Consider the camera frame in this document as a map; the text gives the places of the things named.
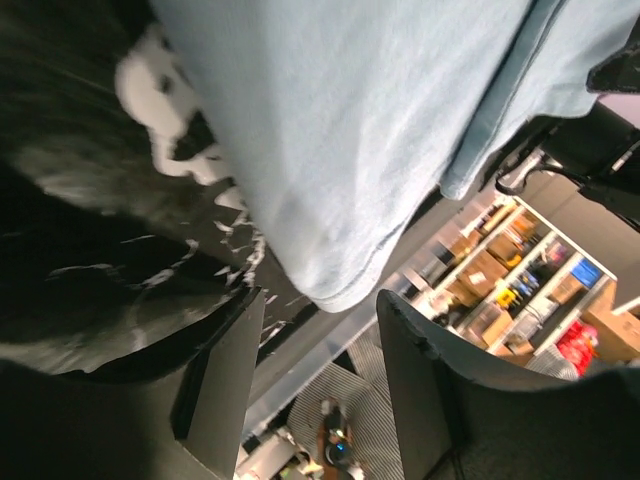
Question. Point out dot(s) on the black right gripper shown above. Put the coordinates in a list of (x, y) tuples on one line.
[(598, 152)]

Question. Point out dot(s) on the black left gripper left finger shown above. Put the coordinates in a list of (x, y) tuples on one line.
[(174, 410)]

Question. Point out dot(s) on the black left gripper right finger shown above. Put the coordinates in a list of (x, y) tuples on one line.
[(462, 413)]

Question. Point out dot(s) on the light blue t shirt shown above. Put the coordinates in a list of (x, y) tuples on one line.
[(337, 118)]

